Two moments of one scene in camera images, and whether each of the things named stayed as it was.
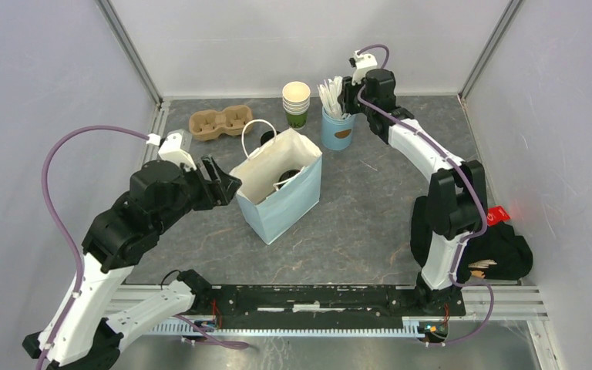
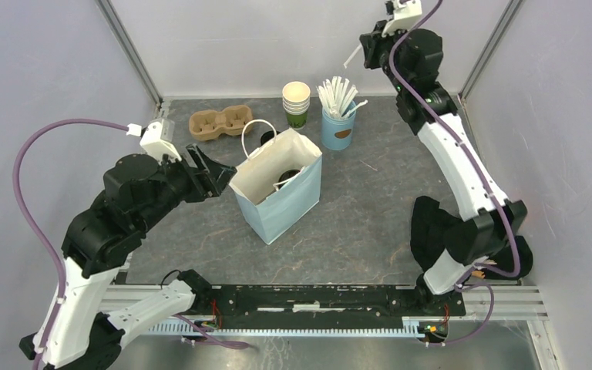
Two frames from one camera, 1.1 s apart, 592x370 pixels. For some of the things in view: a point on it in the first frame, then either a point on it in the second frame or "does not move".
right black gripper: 344,98 to 373,42
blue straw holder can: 336,133 does not move
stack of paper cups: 296,96 does not move
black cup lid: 287,175 does not move
